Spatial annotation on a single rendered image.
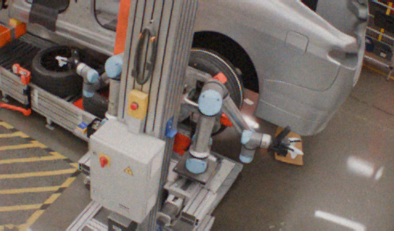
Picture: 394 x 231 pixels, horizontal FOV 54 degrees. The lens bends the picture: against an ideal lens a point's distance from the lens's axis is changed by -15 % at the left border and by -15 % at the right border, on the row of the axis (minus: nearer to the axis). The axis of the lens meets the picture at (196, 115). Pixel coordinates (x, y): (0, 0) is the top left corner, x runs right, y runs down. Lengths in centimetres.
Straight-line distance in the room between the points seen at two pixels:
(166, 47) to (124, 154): 55
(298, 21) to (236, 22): 48
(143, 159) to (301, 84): 151
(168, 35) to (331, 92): 160
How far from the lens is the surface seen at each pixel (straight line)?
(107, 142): 222
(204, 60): 316
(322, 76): 318
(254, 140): 241
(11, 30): 478
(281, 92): 332
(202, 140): 243
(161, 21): 198
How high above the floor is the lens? 265
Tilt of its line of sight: 35 degrees down
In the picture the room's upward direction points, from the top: 12 degrees clockwise
